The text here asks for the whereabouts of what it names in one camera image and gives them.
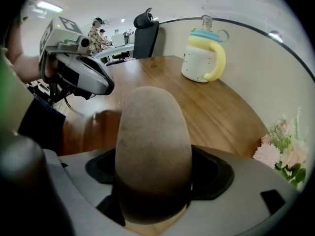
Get black cable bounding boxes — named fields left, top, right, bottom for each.
left=63, top=92, right=83, bottom=114

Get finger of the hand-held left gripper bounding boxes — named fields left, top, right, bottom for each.
left=56, top=54, right=109, bottom=100
left=73, top=53, right=116, bottom=90

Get person's left forearm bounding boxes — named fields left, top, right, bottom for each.
left=6, top=47, right=59, bottom=84

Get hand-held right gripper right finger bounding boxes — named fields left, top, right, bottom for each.
left=157, top=144, right=301, bottom=236

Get beige desk partition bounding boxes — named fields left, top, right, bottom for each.
left=150, top=17, right=315, bottom=189

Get brown oval item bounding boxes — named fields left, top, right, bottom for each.
left=114, top=86, right=193, bottom=225

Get white background desk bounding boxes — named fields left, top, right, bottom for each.
left=93, top=44, right=135, bottom=64

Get ceiling light panel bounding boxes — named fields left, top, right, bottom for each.
left=36, top=0, right=63, bottom=12

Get wooden table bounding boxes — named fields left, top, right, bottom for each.
left=58, top=55, right=271, bottom=162

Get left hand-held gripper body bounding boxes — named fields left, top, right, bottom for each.
left=38, top=15, right=91, bottom=103

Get black office chair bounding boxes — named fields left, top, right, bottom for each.
left=132, top=7, right=160, bottom=59

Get person's green shirt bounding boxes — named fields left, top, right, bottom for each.
left=0, top=47, right=34, bottom=136

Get yellow-handled baby bottle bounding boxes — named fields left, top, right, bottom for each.
left=181, top=14, right=230, bottom=84

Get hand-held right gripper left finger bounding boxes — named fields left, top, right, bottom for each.
left=43, top=147, right=129, bottom=236

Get person's dark trousers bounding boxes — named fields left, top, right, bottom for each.
left=18, top=96, right=66, bottom=155

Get pink flower bouquet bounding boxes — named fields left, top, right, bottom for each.
left=252, top=107, right=310, bottom=188

